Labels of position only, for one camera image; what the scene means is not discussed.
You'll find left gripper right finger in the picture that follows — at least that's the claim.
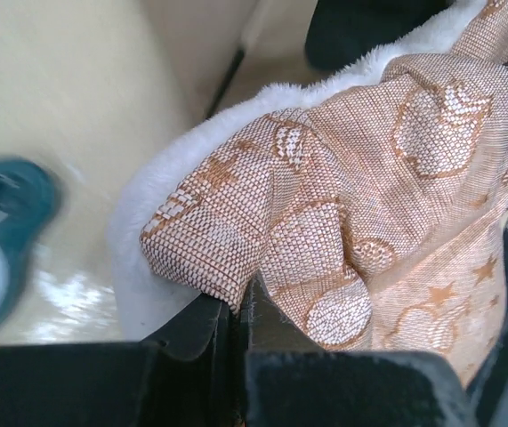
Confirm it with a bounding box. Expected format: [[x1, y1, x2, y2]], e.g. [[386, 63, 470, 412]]
[[241, 277, 472, 426]]

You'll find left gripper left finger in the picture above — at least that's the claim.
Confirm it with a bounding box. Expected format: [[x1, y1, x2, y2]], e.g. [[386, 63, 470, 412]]
[[0, 296, 232, 426]]

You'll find beige patterned pet cushion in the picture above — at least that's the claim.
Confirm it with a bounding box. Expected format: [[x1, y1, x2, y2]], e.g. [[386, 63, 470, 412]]
[[108, 1, 508, 383]]

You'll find black tent pole front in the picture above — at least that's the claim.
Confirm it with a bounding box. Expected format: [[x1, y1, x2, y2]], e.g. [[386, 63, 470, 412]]
[[205, 46, 246, 119]]

